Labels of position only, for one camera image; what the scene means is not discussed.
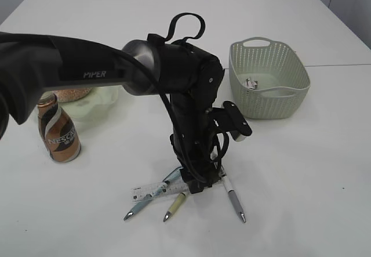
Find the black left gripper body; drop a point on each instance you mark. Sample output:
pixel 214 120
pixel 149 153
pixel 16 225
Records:
pixel 201 163

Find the clear plastic ruler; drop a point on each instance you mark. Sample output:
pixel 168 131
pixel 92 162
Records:
pixel 138 193

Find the blue patterned pen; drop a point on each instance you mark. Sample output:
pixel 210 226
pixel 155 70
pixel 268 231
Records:
pixel 174 175

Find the white grey pen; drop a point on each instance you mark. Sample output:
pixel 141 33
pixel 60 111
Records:
pixel 232 195

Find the yellow grip pen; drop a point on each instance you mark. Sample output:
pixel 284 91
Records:
pixel 178 201

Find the large paper ball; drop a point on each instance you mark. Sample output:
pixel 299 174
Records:
pixel 251 84

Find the brown Nescafe coffee bottle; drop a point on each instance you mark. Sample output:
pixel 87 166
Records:
pixel 57 130

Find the golden bread roll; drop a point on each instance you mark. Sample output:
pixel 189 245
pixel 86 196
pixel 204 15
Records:
pixel 70 95

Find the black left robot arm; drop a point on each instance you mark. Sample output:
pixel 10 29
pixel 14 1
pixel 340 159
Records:
pixel 185 77

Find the green plastic woven basket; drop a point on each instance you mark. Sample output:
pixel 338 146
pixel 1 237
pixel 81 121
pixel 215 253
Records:
pixel 283 81

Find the translucent green wavy plate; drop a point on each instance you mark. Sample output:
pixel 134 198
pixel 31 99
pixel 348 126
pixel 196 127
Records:
pixel 93 106

